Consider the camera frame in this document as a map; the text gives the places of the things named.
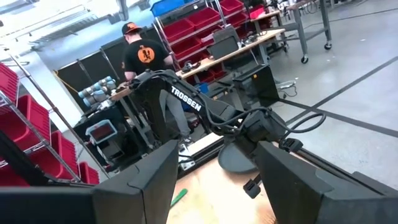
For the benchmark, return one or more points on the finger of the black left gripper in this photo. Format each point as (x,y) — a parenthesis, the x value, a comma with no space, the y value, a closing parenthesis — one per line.
(290,145)
(252,188)

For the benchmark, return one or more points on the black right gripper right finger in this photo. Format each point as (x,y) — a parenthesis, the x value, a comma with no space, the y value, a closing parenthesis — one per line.
(289,186)

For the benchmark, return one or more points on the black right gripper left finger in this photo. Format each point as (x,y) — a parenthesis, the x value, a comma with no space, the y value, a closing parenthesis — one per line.
(146,186)

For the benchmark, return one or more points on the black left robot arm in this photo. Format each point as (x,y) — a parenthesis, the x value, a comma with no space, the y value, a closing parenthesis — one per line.
(186,98)

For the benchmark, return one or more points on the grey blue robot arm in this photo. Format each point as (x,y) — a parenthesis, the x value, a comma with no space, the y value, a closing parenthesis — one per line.
(96,90)

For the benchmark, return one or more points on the black round plate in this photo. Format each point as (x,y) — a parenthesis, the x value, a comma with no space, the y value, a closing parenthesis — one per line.
(233,161)

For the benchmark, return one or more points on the black computer tower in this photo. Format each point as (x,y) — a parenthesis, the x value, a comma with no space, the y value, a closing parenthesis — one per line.
(258,87)

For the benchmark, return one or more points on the white floor power strip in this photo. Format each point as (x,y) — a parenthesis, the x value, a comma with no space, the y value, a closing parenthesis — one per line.
(284,84)

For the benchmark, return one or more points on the red plastic storage bin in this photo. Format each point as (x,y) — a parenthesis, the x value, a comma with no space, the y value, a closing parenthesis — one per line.
(88,174)
(186,46)
(11,177)
(28,121)
(178,29)
(59,155)
(203,17)
(256,12)
(214,71)
(7,81)
(231,6)

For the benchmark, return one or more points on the grey device red screen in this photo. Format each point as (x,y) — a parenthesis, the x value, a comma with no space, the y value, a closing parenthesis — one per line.
(101,132)

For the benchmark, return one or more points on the wooden top workbench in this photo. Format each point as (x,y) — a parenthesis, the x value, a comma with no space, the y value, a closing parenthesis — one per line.
(236,51)

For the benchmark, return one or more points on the black monitor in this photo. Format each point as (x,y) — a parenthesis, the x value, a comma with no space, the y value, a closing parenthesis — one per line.
(224,45)

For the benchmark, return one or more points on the grey rolling cart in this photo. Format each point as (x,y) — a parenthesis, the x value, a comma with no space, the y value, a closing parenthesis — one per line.
(298,28)

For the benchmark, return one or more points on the person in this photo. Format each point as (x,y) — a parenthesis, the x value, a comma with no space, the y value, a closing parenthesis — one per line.
(146,59)

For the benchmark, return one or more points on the black partition panel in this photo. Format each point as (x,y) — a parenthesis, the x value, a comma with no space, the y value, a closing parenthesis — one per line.
(93,67)

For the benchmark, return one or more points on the blue plastic storage bin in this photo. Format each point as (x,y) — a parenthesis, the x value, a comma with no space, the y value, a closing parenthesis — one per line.
(168,6)

